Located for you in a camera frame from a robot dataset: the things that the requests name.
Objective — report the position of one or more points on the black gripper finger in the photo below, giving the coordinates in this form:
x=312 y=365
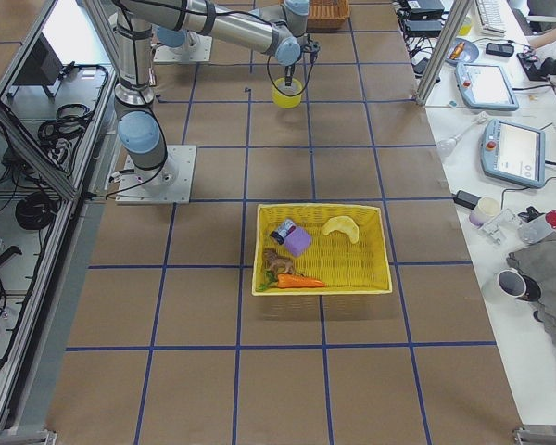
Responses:
x=288 y=75

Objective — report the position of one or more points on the yellow tape roll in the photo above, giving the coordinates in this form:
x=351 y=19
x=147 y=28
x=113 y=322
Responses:
x=287 y=95

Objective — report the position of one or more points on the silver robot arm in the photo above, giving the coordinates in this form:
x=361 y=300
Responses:
x=275 y=31
x=178 y=41

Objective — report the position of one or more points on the brown wicker basket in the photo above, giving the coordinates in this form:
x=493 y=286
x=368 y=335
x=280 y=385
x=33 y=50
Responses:
x=327 y=15

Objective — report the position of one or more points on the black power brick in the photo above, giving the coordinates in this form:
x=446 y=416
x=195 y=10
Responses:
x=421 y=28

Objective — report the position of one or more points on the yellow banana toy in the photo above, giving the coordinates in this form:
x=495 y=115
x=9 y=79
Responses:
x=345 y=225

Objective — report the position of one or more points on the purple foam block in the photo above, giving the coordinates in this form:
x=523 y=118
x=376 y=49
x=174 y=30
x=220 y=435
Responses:
x=297 y=242

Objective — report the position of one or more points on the light bulb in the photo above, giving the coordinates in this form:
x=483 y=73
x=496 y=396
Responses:
x=444 y=148

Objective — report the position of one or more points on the blue plate with object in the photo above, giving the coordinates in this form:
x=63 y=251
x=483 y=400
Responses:
x=462 y=50

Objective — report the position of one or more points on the yellow plastic basket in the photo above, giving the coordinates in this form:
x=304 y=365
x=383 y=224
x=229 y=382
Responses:
x=345 y=267

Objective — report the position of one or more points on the brown toy lion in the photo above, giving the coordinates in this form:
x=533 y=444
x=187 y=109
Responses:
x=276 y=264

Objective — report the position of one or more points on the far teach pendant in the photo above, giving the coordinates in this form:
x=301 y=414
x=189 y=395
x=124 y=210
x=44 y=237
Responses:
x=485 y=87

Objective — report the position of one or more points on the teach pendant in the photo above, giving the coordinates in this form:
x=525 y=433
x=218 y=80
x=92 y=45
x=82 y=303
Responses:
x=514 y=153
x=485 y=87

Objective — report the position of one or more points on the orange toy carrot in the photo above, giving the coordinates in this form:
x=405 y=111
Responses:
x=290 y=281

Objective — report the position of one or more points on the black power adapter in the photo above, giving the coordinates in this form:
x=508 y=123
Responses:
x=465 y=199

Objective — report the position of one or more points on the near teach pendant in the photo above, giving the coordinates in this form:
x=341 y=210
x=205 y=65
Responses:
x=514 y=153

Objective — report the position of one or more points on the lavender candle jar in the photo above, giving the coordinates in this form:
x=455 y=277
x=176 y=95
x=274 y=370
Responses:
x=485 y=210

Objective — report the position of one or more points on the clear plastic packaging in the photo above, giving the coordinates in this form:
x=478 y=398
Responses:
x=493 y=228

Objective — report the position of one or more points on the red capped clear bottle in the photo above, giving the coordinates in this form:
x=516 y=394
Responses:
x=539 y=228

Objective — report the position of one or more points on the white mug dark inside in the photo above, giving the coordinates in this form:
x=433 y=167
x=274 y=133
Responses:
x=518 y=286

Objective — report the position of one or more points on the aluminium frame post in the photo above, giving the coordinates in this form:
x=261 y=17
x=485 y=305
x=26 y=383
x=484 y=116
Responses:
x=458 y=11

